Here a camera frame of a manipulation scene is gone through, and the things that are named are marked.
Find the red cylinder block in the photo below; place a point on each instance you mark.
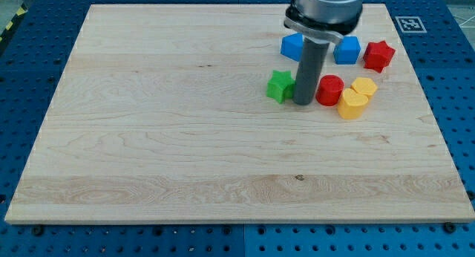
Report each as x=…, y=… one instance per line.
x=329, y=90

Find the green star block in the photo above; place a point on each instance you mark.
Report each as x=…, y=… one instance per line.
x=280, y=87

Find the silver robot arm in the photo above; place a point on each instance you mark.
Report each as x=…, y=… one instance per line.
x=321, y=22

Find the yellow heart block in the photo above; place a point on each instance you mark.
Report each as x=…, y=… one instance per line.
x=351, y=104

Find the red star block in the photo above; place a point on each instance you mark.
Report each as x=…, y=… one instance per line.
x=378, y=56

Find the white fiducial marker tag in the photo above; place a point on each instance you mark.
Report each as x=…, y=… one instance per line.
x=410, y=24

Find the yellow hexagon block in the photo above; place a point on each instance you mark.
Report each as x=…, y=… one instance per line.
x=365, y=86

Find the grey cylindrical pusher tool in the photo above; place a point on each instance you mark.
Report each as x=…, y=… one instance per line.
x=310, y=65

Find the wooden board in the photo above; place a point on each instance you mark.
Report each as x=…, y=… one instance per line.
x=161, y=117

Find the blue cube block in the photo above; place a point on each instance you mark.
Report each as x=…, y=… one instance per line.
x=347, y=52

